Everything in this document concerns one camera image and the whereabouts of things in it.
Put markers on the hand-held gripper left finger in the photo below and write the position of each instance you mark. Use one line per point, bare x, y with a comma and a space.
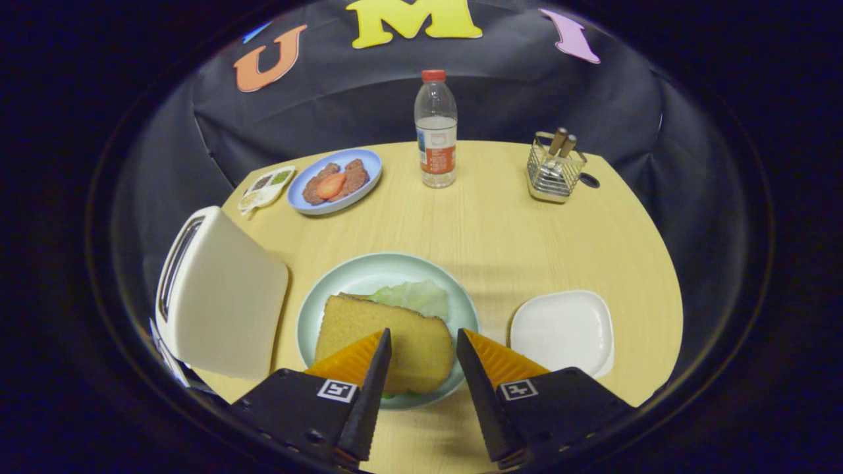
309, 408

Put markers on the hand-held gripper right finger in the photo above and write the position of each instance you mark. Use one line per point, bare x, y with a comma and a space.
560, 408

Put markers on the toasted bread slice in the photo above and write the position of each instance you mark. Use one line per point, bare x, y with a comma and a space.
408, 342

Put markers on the green lettuce leaf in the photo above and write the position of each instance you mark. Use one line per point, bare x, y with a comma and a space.
418, 296

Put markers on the white square plate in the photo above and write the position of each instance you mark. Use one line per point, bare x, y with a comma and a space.
563, 329

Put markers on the white toaster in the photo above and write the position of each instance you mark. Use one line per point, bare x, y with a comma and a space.
224, 303

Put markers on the pale green round plate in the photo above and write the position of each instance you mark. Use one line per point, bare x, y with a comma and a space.
349, 276

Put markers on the brown meat patty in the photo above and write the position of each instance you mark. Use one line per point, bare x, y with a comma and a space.
357, 176
312, 191

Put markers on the red tomato slice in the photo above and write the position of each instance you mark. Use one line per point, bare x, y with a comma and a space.
330, 185

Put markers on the white condiment tray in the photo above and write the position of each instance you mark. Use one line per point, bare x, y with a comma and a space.
265, 189

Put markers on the black round table grommet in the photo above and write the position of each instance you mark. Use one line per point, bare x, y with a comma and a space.
589, 180

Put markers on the blue oval plate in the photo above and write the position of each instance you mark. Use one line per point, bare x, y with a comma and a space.
365, 161

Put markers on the clear water bottle red cap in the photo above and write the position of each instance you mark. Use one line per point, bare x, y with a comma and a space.
435, 141

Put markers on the black backdrop cloth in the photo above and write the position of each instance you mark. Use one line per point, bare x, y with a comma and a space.
369, 99

